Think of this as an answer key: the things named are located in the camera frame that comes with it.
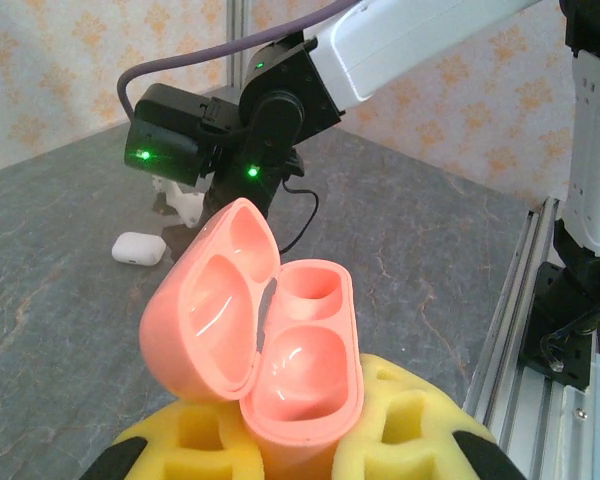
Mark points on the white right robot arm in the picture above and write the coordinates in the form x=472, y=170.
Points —
x=405, y=45

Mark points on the aluminium frame corner post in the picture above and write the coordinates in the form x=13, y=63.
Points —
x=235, y=40

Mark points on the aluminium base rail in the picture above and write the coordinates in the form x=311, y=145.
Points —
x=510, y=375

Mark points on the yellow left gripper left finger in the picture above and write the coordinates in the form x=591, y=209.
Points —
x=200, y=440

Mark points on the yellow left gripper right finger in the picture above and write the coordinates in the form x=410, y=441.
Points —
x=420, y=440

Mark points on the white earbud charging case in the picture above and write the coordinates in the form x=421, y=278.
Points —
x=137, y=248

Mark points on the pink earbud charging case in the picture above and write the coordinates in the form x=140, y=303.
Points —
x=300, y=360

